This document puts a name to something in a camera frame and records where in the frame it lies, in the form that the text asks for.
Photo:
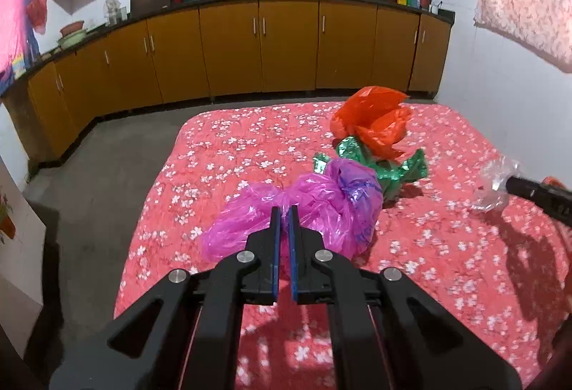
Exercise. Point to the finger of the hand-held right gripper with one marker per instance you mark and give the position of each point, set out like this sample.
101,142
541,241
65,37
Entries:
540,195

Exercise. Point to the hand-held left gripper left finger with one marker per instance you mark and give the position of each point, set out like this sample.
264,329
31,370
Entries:
275,256

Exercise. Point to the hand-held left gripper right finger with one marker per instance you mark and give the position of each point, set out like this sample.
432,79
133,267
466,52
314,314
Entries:
293,256

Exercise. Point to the clear crinkled plastic wrap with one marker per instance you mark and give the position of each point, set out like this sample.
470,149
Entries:
494,182

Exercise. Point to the magenta plastic bag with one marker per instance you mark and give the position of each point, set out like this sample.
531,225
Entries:
313,202

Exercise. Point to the red floral blanket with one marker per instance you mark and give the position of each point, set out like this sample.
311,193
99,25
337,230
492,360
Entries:
447,260

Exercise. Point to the green plastic bag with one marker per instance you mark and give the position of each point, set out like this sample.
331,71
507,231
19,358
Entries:
402,171

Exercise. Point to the orange plastic bag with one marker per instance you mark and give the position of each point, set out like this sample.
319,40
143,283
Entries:
366,108

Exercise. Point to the wooden lower kitchen cabinets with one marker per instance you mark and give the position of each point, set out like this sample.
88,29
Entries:
232,50

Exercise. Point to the white cup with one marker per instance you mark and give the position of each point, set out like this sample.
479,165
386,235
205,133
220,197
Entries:
436,8

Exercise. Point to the white cabinet with flower sticker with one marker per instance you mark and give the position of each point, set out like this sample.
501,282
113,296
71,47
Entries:
18,264

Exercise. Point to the clear glass jar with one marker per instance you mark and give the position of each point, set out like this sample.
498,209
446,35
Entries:
114,12

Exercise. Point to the pink basin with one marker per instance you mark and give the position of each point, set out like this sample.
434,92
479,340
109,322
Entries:
72,29

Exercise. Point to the yellow and blue box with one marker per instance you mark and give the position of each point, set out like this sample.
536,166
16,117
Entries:
19,65

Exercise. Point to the red hanging plastic bag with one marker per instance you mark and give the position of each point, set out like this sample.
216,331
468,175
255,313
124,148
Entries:
36,14

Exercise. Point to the pink curtain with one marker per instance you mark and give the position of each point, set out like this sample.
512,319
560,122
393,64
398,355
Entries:
15,23

